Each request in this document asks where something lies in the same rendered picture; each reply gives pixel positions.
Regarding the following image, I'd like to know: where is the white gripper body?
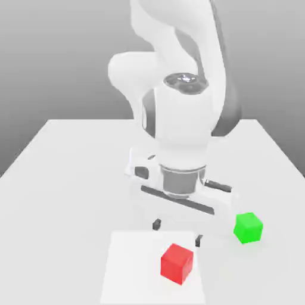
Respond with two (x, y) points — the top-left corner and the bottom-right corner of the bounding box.
(133, 182), (235, 230)

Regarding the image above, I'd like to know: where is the small red cube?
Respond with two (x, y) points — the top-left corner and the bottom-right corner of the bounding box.
(160, 242), (194, 286)

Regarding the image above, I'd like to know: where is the small green cube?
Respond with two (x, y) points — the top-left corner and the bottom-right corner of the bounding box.
(232, 211), (264, 245)

